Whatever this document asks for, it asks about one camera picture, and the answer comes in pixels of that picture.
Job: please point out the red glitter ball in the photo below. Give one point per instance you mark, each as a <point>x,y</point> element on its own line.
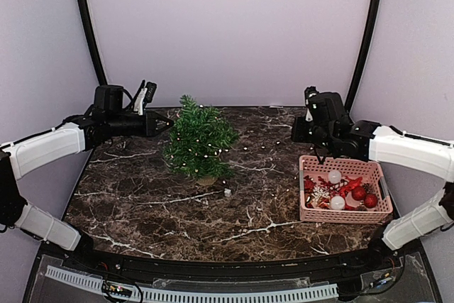
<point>370,201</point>
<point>359,193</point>

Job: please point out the white ball ornament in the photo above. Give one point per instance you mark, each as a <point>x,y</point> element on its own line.
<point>334,176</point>
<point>337,203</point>

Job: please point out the pink plastic basket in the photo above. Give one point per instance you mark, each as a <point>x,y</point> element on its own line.
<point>314,173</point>

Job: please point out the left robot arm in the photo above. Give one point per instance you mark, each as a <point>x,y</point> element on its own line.
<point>106,118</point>

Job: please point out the white snowflake ornament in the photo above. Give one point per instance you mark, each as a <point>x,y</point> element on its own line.
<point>320,192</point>

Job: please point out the black front table rail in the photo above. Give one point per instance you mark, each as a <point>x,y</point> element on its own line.
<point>218,250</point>

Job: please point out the red glitter ball left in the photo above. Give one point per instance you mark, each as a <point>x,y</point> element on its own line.
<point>359,193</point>

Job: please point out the red bow ornament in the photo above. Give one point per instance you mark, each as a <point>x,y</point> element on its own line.
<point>351,184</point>

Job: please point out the white ball ornament lower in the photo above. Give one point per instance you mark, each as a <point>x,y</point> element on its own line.
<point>337,203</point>

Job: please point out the white light battery box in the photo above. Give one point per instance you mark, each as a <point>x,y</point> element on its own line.
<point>227,193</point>

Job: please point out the white slotted cable duct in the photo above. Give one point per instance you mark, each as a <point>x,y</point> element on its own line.
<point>192,291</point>

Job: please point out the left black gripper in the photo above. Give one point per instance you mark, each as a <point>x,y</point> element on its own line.
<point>150,117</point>

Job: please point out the white ball ornament upper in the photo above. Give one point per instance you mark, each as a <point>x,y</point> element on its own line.
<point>334,176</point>

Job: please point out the small green christmas tree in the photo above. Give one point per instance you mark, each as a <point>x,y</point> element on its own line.
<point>197,141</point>

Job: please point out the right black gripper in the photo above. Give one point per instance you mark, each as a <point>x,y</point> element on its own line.
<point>298,133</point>

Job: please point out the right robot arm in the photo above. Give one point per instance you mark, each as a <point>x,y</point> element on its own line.
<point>328,125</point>

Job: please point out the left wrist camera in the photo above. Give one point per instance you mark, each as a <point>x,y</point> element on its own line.
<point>143,97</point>

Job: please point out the red glitter ball right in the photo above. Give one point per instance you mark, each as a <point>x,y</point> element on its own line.
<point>370,201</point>

